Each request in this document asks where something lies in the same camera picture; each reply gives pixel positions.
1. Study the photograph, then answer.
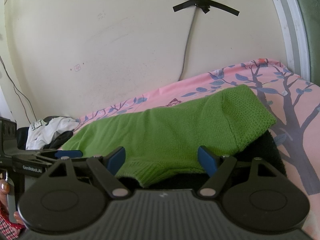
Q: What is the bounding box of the green black white knit sweater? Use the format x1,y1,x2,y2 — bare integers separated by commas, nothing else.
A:
62,85,285,187

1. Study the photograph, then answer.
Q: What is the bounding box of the black tape cross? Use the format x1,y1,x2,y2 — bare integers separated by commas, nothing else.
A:
173,0,240,16

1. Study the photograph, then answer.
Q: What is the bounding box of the pink floral bed sheet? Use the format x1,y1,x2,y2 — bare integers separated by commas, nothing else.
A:
79,59,319,239

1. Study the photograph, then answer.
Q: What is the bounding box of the thin black wall cable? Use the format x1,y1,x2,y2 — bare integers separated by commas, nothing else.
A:
0,55,38,123

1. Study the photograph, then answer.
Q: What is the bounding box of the white window frame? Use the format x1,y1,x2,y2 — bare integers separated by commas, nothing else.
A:
273,0,319,85

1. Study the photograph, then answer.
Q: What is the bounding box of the red patterned sleeve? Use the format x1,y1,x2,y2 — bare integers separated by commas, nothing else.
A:
1,204,25,240

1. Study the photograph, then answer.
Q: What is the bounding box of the person's left hand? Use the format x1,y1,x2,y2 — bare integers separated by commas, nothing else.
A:
1,170,25,230

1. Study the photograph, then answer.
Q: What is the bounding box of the grey power cable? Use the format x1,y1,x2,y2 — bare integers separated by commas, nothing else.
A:
177,7,198,81

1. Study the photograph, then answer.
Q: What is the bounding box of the white patterned pillow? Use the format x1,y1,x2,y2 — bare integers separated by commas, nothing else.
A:
17,116,79,150

